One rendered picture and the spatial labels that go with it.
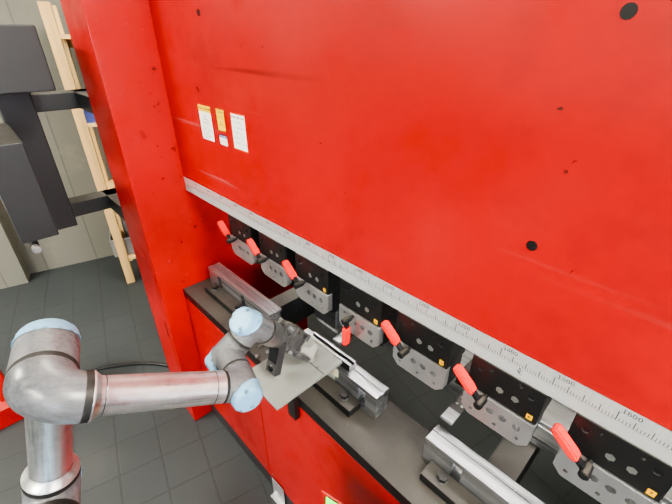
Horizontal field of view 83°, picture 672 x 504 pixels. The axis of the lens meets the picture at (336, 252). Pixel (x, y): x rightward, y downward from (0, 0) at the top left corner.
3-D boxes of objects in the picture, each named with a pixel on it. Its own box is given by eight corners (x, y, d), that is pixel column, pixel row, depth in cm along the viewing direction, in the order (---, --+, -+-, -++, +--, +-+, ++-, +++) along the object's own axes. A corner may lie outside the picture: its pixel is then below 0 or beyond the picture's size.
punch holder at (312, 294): (296, 296, 126) (293, 252, 118) (315, 285, 131) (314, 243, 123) (327, 317, 116) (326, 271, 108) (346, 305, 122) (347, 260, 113)
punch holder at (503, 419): (459, 407, 88) (472, 354, 80) (477, 386, 94) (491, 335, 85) (524, 451, 79) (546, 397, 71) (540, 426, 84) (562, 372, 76)
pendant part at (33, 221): (7, 209, 171) (-31, 126, 153) (39, 202, 178) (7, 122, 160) (21, 245, 142) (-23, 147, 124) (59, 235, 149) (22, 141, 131)
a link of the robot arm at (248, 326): (221, 322, 101) (243, 298, 101) (247, 333, 109) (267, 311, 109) (233, 342, 96) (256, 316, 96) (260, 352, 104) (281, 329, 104)
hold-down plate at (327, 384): (290, 366, 139) (289, 360, 137) (301, 358, 142) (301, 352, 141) (349, 418, 120) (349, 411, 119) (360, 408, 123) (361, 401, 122)
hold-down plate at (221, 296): (205, 292, 179) (204, 286, 177) (215, 287, 182) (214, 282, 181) (239, 322, 160) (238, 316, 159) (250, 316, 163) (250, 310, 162)
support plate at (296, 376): (242, 375, 120) (242, 373, 120) (306, 336, 136) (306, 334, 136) (277, 411, 109) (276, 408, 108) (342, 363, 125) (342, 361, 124)
